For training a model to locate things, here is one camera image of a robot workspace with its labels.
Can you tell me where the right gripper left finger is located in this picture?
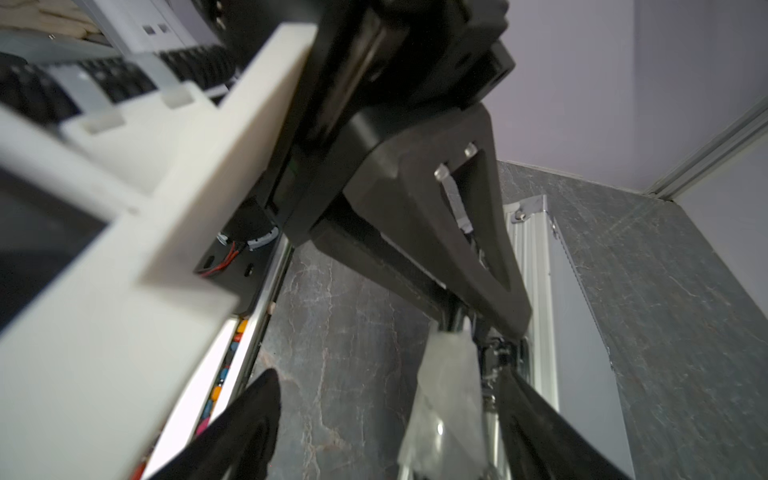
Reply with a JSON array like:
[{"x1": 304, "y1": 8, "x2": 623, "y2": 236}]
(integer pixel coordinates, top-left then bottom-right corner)
[{"x1": 153, "y1": 368, "x2": 281, "y2": 479}]

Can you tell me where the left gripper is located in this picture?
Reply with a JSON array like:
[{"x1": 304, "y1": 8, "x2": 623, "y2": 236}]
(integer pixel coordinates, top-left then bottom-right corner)
[{"x1": 239, "y1": 1, "x2": 532, "y2": 340}]

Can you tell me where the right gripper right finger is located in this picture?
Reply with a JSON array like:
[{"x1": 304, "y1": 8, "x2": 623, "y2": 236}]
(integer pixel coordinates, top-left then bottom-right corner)
[{"x1": 496, "y1": 367, "x2": 628, "y2": 479}]

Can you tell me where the silver aluminium poker case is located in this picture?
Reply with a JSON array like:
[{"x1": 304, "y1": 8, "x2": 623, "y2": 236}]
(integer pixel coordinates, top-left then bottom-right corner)
[{"x1": 395, "y1": 194, "x2": 637, "y2": 480}]

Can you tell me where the aluminium front rail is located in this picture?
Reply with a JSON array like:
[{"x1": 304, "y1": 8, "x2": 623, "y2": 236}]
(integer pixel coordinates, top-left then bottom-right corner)
[{"x1": 132, "y1": 235, "x2": 292, "y2": 479}]

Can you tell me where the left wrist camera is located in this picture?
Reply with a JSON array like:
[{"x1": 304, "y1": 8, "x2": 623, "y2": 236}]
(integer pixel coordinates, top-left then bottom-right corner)
[{"x1": 1, "y1": 23, "x2": 317, "y2": 479}]

